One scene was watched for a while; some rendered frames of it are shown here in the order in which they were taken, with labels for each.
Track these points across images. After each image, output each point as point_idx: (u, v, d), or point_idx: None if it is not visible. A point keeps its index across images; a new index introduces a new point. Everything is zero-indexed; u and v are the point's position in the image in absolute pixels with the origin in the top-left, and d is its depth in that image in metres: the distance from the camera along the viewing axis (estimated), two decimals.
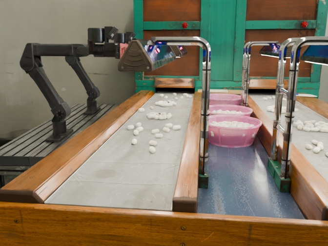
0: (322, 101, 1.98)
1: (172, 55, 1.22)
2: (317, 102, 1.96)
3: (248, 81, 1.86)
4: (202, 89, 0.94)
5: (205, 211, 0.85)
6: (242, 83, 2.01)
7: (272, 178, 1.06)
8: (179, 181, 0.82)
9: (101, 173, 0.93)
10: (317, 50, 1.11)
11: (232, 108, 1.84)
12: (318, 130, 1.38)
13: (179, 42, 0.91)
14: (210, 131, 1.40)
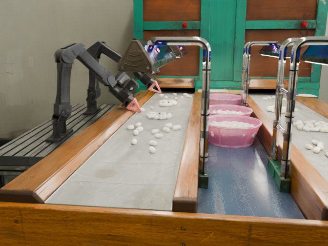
0: (322, 101, 1.98)
1: (172, 55, 1.22)
2: (317, 102, 1.96)
3: (248, 81, 1.86)
4: (202, 89, 0.94)
5: (205, 211, 0.85)
6: (242, 83, 2.01)
7: (272, 178, 1.06)
8: (179, 181, 0.82)
9: (101, 173, 0.93)
10: (317, 50, 1.11)
11: (232, 108, 1.84)
12: (318, 130, 1.38)
13: (179, 42, 0.91)
14: (210, 131, 1.40)
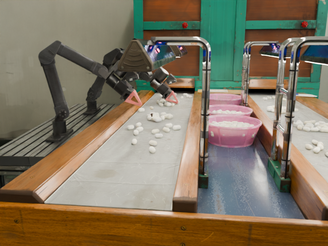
0: (322, 101, 1.98)
1: (172, 55, 1.22)
2: (317, 102, 1.96)
3: (248, 81, 1.86)
4: (202, 89, 0.94)
5: (205, 211, 0.85)
6: (242, 83, 2.01)
7: (272, 178, 1.06)
8: (179, 181, 0.82)
9: (101, 173, 0.93)
10: (317, 50, 1.11)
11: (232, 108, 1.84)
12: (318, 130, 1.38)
13: (179, 42, 0.91)
14: (210, 131, 1.40)
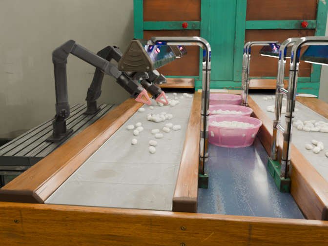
0: (322, 101, 1.98)
1: (172, 55, 1.22)
2: (317, 102, 1.96)
3: (248, 81, 1.86)
4: (202, 89, 0.94)
5: (205, 211, 0.85)
6: (242, 83, 2.01)
7: (272, 178, 1.06)
8: (179, 181, 0.82)
9: (101, 173, 0.93)
10: (317, 50, 1.11)
11: (232, 108, 1.84)
12: (318, 130, 1.38)
13: (179, 42, 0.91)
14: (210, 131, 1.40)
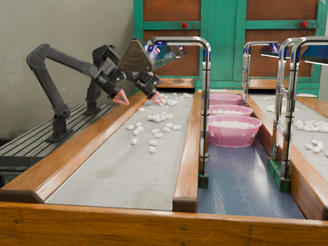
0: (322, 101, 1.98)
1: (172, 55, 1.22)
2: (317, 102, 1.96)
3: (248, 81, 1.86)
4: (202, 89, 0.94)
5: (205, 211, 0.85)
6: (242, 83, 2.01)
7: (272, 178, 1.06)
8: (179, 181, 0.82)
9: (101, 173, 0.93)
10: (317, 50, 1.11)
11: (232, 108, 1.84)
12: (318, 130, 1.38)
13: (179, 42, 0.91)
14: (210, 131, 1.40)
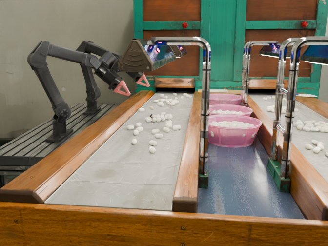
0: (322, 101, 1.98)
1: (172, 55, 1.22)
2: (317, 102, 1.96)
3: (248, 81, 1.86)
4: (202, 89, 0.94)
5: (205, 211, 0.85)
6: (242, 83, 2.01)
7: (272, 178, 1.06)
8: (179, 181, 0.82)
9: (101, 173, 0.93)
10: (317, 50, 1.11)
11: (232, 108, 1.84)
12: (318, 130, 1.38)
13: (179, 42, 0.91)
14: (210, 131, 1.40)
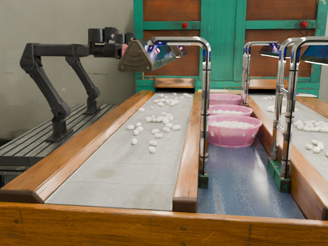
0: (322, 101, 1.98)
1: (172, 55, 1.22)
2: (317, 102, 1.96)
3: (248, 81, 1.86)
4: (202, 89, 0.94)
5: (205, 211, 0.85)
6: (242, 83, 2.01)
7: (272, 178, 1.06)
8: (179, 181, 0.82)
9: (101, 173, 0.93)
10: (317, 50, 1.11)
11: (232, 108, 1.84)
12: (318, 130, 1.38)
13: (179, 42, 0.91)
14: (210, 131, 1.40)
